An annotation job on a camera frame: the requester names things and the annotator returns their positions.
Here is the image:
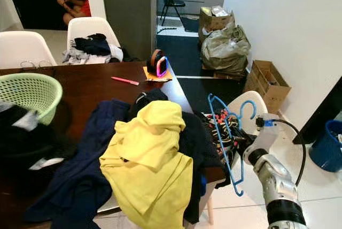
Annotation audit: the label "blue plastic hanger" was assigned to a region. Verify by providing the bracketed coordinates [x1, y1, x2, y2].
[207, 94, 258, 196]

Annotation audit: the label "colourful patterned garment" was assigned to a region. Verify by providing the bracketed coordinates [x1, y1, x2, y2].
[199, 109, 244, 155]

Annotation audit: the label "white plastic chair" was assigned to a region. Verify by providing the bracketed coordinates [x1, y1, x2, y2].
[67, 17, 121, 64]
[203, 90, 269, 225]
[0, 30, 58, 69]

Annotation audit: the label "plain black garment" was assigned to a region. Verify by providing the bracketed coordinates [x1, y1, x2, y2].
[127, 88, 228, 224]

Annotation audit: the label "open cardboard box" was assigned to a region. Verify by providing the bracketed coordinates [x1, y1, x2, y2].
[245, 59, 291, 115]

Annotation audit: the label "blue bucket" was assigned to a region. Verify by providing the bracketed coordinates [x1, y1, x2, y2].
[309, 120, 342, 172]

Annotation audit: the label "olive garbage bag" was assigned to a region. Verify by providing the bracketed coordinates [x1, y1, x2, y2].
[201, 23, 252, 75]

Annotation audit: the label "yellow shirt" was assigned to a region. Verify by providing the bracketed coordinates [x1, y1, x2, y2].
[99, 100, 194, 229]

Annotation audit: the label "orange paper pad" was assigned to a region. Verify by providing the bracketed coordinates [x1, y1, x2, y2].
[143, 66, 174, 82]

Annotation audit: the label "green laundry basket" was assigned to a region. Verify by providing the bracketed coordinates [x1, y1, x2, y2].
[0, 73, 63, 125]

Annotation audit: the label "pink pen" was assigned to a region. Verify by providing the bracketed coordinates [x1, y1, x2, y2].
[111, 76, 140, 86]

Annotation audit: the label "eyeglasses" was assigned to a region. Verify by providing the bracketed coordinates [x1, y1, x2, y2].
[19, 59, 57, 72]

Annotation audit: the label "dark wooden table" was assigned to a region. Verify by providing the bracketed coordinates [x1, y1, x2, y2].
[0, 60, 226, 229]

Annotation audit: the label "black folding chair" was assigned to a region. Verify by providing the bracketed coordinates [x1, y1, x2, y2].
[159, 0, 185, 26]

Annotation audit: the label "navy garment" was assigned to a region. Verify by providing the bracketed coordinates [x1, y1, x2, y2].
[24, 99, 131, 229]

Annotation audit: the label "navy cloth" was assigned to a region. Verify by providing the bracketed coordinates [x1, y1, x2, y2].
[74, 33, 112, 57]

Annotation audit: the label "grey white cloth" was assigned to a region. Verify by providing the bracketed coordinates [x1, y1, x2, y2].
[63, 46, 123, 65]

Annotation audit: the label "person in red shirt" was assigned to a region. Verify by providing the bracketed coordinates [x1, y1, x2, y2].
[55, 0, 91, 26]

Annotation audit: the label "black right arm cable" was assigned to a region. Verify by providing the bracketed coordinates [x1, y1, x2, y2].
[265, 118, 307, 187]

